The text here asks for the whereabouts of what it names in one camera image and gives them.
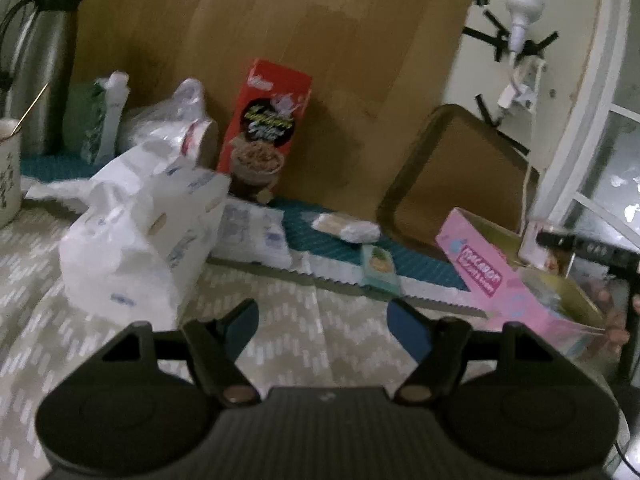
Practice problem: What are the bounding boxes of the pink tin box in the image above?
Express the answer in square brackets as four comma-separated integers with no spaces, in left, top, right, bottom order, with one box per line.
[434,206,623,376]

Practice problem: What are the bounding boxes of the thin wooden stick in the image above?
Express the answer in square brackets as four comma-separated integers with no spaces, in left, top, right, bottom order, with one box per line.
[12,82,51,136]

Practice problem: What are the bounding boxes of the brown tray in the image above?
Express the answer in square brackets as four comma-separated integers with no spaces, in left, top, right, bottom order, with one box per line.
[376,103,541,262]

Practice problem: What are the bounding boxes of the steel thermos jug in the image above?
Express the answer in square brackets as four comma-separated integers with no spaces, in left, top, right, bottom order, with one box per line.
[0,0,87,157]

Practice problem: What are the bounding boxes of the white wrapped packet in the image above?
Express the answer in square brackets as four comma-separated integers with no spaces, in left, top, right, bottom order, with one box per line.
[311,212,382,245]

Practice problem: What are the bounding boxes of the person's right hand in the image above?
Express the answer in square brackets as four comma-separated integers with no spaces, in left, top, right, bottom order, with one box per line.
[594,280,640,349]

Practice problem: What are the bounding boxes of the green white snack packet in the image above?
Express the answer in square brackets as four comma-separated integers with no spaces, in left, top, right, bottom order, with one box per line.
[67,71,131,165]

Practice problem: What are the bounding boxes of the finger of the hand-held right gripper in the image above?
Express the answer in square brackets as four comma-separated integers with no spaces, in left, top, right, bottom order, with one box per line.
[537,230,640,272]

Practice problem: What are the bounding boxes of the white printed bag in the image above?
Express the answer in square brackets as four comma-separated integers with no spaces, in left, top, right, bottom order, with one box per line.
[59,139,232,329]

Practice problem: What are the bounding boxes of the red cereal box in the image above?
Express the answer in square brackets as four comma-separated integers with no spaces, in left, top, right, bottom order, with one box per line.
[216,57,314,206]

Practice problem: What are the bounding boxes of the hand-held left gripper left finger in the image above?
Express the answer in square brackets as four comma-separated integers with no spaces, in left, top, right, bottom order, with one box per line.
[100,298,261,407]

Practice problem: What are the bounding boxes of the teal ribbed mat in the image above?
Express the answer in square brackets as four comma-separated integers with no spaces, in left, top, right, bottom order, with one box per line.
[20,152,472,292]

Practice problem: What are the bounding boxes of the wooden board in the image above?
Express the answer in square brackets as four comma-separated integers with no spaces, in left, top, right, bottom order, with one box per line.
[62,0,476,224]

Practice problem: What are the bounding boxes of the white window frame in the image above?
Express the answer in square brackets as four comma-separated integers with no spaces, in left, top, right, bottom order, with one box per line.
[537,0,640,272]

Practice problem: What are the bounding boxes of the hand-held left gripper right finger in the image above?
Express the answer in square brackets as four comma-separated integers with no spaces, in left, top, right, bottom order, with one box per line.
[387,297,547,407]

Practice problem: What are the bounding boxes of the patterned tablecloth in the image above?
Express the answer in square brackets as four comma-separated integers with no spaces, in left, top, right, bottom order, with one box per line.
[0,195,503,480]

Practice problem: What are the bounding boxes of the green packet orange print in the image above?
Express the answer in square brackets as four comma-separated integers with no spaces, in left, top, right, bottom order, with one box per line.
[361,244,401,294]

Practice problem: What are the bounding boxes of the clear plastic bag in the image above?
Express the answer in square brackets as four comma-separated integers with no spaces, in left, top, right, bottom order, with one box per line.
[120,77,221,167]

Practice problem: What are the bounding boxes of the white tissue packet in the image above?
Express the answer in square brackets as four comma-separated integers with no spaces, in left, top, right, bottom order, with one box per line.
[210,199,294,269]

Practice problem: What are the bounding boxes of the white enamel mug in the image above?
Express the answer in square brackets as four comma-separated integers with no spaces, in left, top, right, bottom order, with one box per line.
[0,117,24,229]

